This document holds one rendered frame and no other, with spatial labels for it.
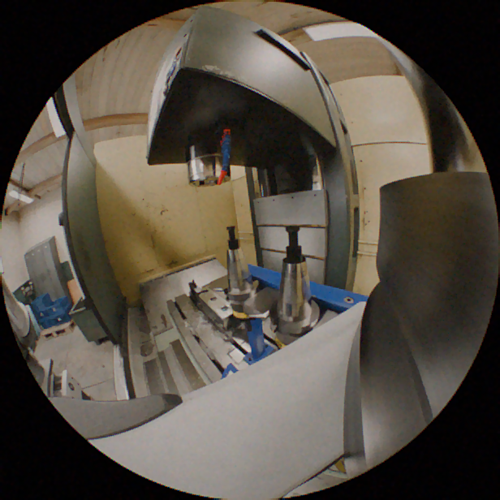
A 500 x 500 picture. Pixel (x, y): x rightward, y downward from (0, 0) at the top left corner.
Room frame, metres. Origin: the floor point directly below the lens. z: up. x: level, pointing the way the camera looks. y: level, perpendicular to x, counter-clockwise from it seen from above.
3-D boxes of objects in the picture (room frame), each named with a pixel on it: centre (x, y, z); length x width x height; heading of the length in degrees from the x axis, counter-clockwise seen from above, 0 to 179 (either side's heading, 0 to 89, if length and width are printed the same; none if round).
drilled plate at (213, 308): (0.59, 0.14, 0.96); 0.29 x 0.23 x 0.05; 39
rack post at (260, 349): (0.30, 0.02, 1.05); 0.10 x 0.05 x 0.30; 129
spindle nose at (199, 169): (0.53, 0.11, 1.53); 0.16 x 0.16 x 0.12
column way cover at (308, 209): (0.82, -0.23, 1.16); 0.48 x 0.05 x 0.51; 39
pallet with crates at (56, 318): (0.66, 4.28, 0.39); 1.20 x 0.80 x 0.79; 128
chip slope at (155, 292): (1.04, 0.54, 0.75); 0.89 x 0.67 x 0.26; 129
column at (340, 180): (1.00, -0.46, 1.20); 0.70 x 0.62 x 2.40; 39
